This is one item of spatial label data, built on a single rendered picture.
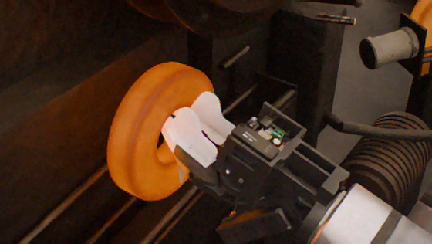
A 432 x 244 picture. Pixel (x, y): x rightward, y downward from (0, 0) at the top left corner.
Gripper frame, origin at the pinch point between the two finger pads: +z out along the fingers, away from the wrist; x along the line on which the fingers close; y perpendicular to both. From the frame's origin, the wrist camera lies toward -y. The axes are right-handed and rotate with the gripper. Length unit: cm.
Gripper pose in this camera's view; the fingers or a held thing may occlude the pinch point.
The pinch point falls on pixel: (165, 118)
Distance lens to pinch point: 69.6
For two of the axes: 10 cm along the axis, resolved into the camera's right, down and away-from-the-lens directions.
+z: -7.9, -5.5, 2.7
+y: 2.6, -6.9, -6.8
